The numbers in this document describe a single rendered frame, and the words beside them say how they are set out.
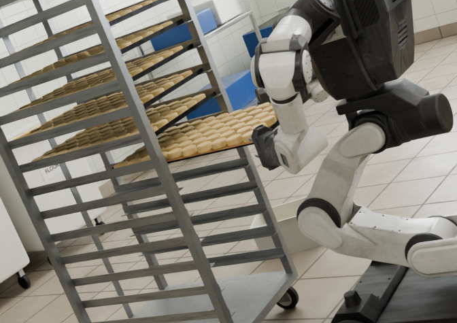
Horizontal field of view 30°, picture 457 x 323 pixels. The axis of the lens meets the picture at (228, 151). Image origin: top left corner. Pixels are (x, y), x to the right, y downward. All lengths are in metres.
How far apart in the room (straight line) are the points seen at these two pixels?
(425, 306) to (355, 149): 0.50
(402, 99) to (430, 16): 4.75
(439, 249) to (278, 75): 0.81
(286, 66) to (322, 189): 0.73
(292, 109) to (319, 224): 0.68
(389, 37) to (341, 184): 0.51
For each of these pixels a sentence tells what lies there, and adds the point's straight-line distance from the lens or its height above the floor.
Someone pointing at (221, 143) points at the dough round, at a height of 0.78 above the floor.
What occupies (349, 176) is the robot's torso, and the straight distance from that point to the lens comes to 2.54.
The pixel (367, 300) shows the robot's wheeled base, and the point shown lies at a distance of 2.60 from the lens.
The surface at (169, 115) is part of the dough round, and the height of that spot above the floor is 0.88.
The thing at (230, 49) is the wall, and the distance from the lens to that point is 7.38.
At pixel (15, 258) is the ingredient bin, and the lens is 4.76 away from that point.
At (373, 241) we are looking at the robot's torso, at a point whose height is 0.35.
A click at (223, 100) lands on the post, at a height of 0.83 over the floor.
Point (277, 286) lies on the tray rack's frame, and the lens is 3.08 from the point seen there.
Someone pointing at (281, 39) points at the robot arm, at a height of 1.07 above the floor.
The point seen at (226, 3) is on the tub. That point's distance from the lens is 6.38.
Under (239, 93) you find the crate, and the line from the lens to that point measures 6.26.
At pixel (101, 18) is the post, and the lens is 2.56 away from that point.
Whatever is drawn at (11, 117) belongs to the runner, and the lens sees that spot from 2.96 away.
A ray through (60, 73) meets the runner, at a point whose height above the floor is 1.14.
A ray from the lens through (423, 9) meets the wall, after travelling 7.12.
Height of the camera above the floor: 1.32
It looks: 13 degrees down
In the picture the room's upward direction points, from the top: 22 degrees counter-clockwise
